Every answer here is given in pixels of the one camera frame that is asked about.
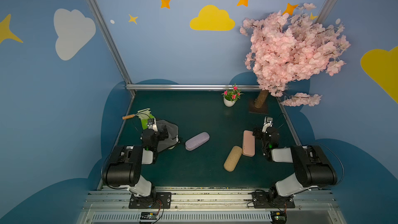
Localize grey green microfibre cloth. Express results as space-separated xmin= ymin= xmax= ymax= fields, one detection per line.
xmin=157 ymin=120 xmax=180 ymax=153

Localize small potted pink flowers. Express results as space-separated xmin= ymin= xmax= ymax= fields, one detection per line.
xmin=222 ymin=84 xmax=243 ymax=107

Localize pink cherry blossom tree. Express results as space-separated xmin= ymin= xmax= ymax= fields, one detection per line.
xmin=239 ymin=3 xmax=350 ymax=110

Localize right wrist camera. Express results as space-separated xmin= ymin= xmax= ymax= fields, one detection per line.
xmin=262 ymin=116 xmax=273 ymax=133

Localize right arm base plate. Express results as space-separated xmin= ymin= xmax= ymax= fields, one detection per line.
xmin=251 ymin=190 xmax=295 ymax=209

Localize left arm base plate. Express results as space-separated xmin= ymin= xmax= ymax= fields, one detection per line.
xmin=129 ymin=192 xmax=172 ymax=209

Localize beige cork eyeglass case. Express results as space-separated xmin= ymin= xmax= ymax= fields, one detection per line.
xmin=223 ymin=146 xmax=243 ymax=172

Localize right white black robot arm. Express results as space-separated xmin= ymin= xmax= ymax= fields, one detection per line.
xmin=253 ymin=126 xmax=340 ymax=201

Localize green black work glove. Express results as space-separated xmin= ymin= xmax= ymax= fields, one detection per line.
xmin=137 ymin=113 xmax=155 ymax=130

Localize wooden handled garden trowel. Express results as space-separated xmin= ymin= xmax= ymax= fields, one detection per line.
xmin=122 ymin=108 xmax=152 ymax=120

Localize aluminium front rail frame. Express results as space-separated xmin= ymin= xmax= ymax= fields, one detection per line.
xmin=77 ymin=187 xmax=346 ymax=224

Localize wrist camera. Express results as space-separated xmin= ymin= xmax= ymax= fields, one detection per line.
xmin=147 ymin=118 xmax=158 ymax=132
xmin=262 ymin=116 xmax=273 ymax=133

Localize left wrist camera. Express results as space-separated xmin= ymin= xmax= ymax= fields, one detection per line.
xmin=147 ymin=118 xmax=158 ymax=132

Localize purple eyeglass case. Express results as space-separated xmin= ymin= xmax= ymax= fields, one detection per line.
xmin=185 ymin=132 xmax=210 ymax=151

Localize right green circuit board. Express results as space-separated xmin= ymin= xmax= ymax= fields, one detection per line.
xmin=271 ymin=212 xmax=287 ymax=224

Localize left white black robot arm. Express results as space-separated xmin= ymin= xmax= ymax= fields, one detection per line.
xmin=102 ymin=127 xmax=169 ymax=202

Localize pink eyeglass case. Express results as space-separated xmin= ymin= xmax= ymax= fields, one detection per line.
xmin=242 ymin=130 xmax=256 ymax=157

